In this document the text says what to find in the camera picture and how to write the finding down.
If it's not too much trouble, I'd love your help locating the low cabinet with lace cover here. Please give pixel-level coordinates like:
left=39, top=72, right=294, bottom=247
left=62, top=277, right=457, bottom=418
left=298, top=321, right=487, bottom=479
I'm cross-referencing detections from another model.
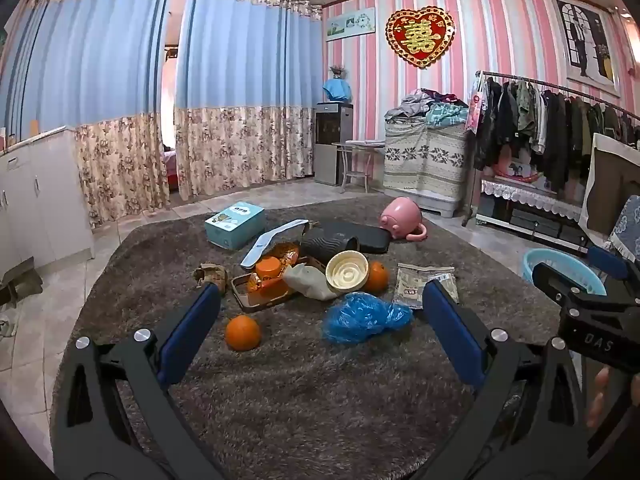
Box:
left=475, top=177, right=591, bottom=253

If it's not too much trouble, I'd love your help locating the pink piggy bank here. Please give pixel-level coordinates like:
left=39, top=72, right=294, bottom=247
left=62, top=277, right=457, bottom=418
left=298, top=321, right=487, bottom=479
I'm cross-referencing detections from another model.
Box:
left=378, top=196, right=428, bottom=242

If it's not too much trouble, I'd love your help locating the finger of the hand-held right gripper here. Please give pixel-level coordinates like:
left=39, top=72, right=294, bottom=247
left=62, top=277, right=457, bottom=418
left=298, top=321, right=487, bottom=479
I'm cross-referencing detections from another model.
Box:
left=531, top=261, right=640, bottom=317
left=586, top=246, right=640, bottom=297

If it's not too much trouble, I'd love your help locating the shaggy brown rug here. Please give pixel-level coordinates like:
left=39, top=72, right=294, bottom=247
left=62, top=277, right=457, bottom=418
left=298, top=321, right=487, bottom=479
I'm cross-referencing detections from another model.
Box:
left=50, top=195, right=586, bottom=480

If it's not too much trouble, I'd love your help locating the teal tissue box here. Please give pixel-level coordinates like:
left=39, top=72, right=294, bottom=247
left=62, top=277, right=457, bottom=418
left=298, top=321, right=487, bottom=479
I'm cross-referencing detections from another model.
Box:
left=204, top=202, right=266, bottom=251

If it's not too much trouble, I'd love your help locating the white cabinet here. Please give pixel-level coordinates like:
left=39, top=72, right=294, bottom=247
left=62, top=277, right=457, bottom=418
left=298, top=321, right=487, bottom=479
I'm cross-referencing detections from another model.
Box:
left=0, top=125, right=96, bottom=281

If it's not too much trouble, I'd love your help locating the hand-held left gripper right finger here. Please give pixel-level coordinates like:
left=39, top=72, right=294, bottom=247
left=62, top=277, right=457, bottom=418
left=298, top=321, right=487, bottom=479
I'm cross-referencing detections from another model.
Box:
left=422, top=279, right=593, bottom=480

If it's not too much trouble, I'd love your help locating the cloth covered cabinet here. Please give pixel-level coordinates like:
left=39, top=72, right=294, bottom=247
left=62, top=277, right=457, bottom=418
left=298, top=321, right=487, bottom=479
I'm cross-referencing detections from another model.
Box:
left=382, top=120, right=471, bottom=218

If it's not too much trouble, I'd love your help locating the pink hanging bag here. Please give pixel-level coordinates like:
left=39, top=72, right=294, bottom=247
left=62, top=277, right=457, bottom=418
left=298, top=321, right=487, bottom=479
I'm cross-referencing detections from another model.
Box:
left=465, top=77, right=488, bottom=133

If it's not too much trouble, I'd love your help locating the red heart wall decoration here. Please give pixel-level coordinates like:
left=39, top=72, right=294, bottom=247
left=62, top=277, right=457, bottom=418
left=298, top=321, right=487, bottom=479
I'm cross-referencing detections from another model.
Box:
left=384, top=6, right=455, bottom=69

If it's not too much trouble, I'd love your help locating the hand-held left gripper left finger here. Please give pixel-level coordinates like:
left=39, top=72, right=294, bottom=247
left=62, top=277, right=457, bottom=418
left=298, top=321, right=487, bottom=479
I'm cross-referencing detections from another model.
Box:
left=51, top=282, right=223, bottom=480

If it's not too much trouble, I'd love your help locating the pile of folded clothes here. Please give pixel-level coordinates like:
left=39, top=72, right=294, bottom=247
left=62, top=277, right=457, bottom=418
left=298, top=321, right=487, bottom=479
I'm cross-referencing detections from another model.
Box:
left=385, top=87, right=471, bottom=127

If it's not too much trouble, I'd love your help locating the row of hanging clothes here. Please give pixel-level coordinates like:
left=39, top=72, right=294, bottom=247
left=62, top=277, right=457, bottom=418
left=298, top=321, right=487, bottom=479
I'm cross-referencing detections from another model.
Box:
left=472, top=75, right=640, bottom=196

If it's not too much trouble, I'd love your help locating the blue plastic bag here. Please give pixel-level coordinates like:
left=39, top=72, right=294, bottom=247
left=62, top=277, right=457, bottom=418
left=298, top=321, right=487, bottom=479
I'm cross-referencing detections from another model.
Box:
left=322, top=291, right=415, bottom=345

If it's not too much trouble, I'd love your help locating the orange fruit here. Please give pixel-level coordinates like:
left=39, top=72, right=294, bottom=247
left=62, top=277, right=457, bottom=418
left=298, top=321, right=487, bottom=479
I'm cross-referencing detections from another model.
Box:
left=224, top=314, right=262, bottom=352
left=362, top=261, right=390, bottom=295

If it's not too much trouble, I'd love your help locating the beige bag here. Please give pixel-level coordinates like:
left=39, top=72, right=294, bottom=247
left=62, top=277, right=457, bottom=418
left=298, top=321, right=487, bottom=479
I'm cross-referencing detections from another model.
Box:
left=282, top=263, right=341, bottom=302

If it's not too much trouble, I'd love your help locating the cream plastic bowl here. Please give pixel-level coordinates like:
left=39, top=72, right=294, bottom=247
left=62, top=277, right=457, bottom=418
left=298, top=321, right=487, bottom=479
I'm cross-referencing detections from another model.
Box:
left=325, top=251, right=370, bottom=292

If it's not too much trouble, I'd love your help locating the grey snack packet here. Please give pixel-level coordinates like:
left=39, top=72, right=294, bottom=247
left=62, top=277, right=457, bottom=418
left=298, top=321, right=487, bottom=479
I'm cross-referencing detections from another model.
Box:
left=392, top=262, right=458, bottom=311

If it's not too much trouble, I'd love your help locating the landscape wall picture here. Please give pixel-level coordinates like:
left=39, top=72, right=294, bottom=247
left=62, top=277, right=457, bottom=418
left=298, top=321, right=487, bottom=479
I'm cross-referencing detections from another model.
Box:
left=325, top=7, right=377, bottom=42

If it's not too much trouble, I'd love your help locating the wedding wall poster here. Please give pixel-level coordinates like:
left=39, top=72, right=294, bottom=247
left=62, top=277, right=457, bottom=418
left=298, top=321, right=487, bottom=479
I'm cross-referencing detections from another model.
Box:
left=550, top=0, right=623, bottom=98

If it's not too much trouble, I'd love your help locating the blue and floral curtain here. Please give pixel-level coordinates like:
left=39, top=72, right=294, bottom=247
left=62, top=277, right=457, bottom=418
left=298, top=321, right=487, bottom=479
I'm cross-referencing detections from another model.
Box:
left=0, top=0, right=173, bottom=231
left=172, top=0, right=323, bottom=201

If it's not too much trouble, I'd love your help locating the brown box on floor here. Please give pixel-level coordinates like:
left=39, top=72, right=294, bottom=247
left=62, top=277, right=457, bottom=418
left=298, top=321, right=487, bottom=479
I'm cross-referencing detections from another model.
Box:
left=0, top=255, right=43, bottom=306

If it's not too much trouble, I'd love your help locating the white and blue paper strip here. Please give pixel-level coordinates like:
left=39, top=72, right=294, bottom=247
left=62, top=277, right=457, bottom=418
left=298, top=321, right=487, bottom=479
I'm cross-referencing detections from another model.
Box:
left=240, top=218, right=309, bottom=268

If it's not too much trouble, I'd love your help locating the light blue plastic basket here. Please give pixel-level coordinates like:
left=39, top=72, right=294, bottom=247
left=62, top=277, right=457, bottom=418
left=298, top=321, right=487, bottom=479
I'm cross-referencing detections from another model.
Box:
left=522, top=248, right=608, bottom=297

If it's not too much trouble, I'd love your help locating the brown board with cream edge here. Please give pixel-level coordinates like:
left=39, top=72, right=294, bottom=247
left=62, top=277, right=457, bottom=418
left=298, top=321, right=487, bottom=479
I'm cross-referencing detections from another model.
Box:
left=580, top=132, right=640, bottom=241

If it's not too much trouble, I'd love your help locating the metal clothes rack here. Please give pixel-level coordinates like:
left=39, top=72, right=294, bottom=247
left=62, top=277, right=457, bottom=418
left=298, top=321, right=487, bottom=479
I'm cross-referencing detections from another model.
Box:
left=462, top=70, right=640, bottom=228

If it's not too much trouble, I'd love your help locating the black zip case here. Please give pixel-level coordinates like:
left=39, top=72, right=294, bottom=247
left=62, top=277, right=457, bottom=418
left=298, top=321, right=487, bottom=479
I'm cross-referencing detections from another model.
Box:
left=300, top=223, right=392, bottom=263

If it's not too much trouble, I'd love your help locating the orange snack packet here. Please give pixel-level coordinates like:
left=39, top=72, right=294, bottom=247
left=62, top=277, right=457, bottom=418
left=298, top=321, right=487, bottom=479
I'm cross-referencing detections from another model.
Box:
left=247, top=242, right=306, bottom=306

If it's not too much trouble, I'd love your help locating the grey water dispenser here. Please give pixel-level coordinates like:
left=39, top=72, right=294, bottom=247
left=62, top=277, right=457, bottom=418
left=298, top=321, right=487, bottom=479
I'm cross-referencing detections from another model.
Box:
left=314, top=101, right=354, bottom=186

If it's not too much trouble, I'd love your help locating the blue patterned fringed cloth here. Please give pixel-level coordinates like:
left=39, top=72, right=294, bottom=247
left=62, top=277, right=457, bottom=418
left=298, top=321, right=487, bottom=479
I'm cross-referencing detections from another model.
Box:
left=602, top=195, right=640, bottom=263

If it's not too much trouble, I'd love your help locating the small round side table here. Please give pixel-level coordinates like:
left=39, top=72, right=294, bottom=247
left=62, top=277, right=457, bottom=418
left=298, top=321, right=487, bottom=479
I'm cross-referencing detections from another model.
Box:
left=331, top=140, right=387, bottom=195

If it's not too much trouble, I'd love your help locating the blue cloth bottle cover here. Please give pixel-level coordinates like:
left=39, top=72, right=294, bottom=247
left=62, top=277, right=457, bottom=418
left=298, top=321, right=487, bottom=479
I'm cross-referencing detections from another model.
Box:
left=322, top=78, right=352, bottom=102

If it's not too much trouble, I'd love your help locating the person's right hand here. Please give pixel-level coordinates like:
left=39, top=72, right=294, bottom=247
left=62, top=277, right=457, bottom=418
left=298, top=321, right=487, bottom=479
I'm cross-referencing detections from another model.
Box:
left=585, top=366, right=612, bottom=428

